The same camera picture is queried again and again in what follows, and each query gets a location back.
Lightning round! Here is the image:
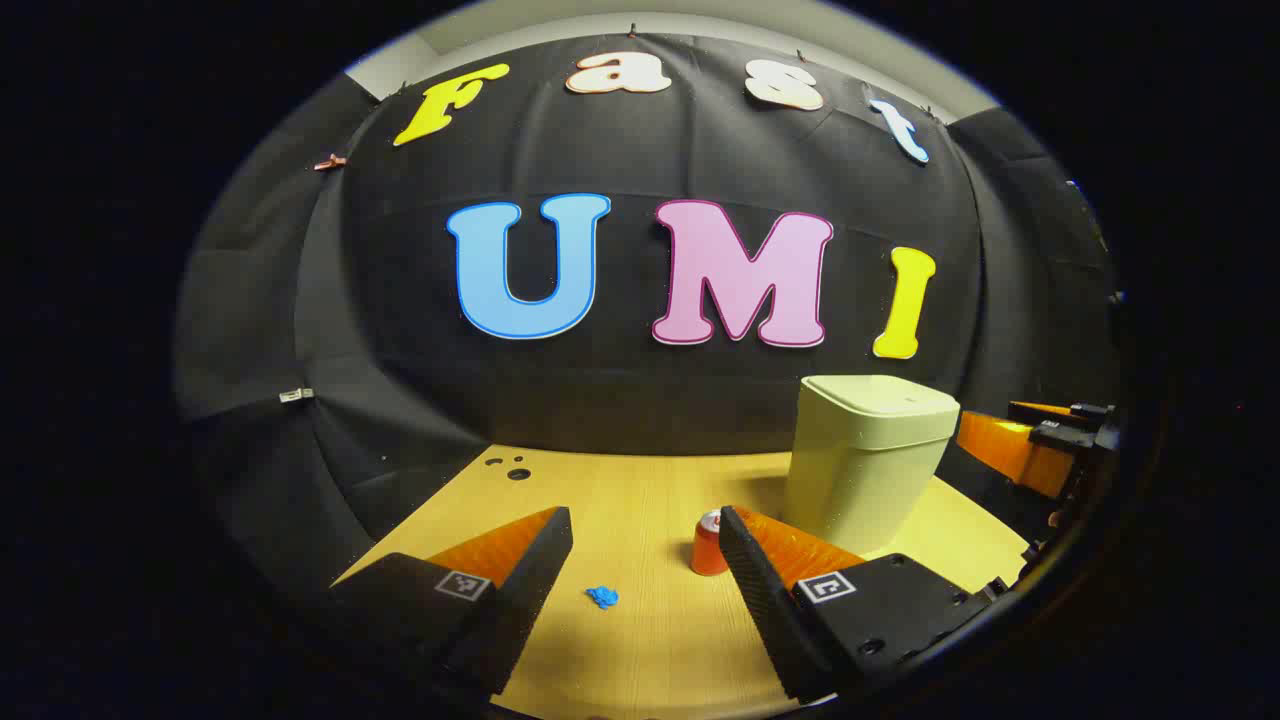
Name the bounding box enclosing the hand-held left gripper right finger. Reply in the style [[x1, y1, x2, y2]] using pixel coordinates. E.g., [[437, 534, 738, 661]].
[[718, 505, 1011, 703]]

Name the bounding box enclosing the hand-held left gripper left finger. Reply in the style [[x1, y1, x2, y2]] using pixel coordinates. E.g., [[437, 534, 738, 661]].
[[328, 506, 575, 698]]

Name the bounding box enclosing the orange pop can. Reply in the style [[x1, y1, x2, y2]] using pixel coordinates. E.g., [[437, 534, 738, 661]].
[[690, 510, 731, 577]]

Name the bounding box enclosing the pale green desktop garbage bin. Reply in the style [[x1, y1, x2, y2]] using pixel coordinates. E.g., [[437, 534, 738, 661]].
[[783, 375, 961, 557]]

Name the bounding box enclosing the wooden desktop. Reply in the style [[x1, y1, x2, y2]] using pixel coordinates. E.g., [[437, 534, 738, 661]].
[[335, 445, 1031, 720]]

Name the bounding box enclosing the black backdrop cloth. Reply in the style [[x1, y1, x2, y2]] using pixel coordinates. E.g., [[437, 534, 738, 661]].
[[172, 35, 1121, 601]]

